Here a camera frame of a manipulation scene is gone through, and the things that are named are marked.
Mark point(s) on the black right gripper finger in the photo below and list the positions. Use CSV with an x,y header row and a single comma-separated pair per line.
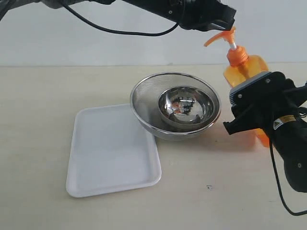
x,y
247,118

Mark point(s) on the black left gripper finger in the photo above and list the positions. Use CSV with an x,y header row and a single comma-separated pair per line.
x,y
222,18

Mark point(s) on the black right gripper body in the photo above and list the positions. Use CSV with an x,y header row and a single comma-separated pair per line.
x,y
287,129

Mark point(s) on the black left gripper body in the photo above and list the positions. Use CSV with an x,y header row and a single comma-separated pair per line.
x,y
202,15

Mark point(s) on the orange pump soap bottle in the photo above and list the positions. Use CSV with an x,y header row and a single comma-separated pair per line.
x,y
242,66

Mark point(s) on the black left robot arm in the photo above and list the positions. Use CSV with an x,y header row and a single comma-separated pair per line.
x,y
157,7

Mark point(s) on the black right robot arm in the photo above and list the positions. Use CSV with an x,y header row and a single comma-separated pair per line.
x,y
295,167

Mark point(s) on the small stainless steel bowl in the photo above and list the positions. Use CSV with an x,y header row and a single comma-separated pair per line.
x,y
185,106

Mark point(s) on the steel mesh strainer basket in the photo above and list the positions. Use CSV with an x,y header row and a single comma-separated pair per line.
x,y
144,104

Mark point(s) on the white rectangular foam tray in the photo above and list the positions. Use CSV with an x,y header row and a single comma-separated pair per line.
x,y
110,152

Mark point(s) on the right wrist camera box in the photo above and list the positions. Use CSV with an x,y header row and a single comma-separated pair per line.
x,y
263,88

